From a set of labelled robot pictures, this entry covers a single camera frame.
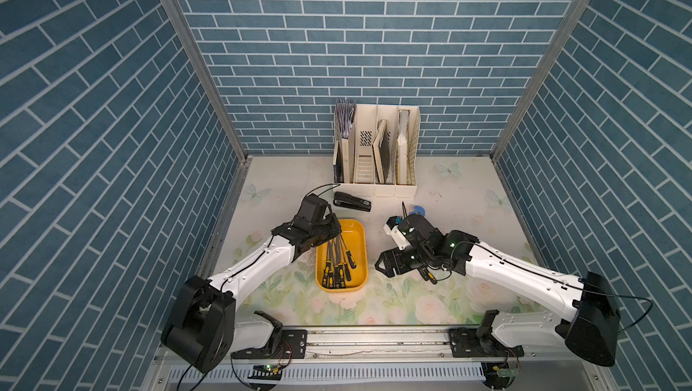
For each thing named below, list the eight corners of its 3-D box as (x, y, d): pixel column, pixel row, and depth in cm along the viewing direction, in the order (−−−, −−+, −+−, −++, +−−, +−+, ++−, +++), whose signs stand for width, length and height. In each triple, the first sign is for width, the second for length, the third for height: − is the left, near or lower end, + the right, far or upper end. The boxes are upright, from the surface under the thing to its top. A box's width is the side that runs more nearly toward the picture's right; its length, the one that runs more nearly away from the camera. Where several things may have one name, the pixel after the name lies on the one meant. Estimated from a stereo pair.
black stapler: (333, 204, 107) (332, 198, 103) (336, 196, 109) (336, 190, 106) (369, 212, 104) (370, 206, 101) (372, 204, 107) (372, 198, 104)
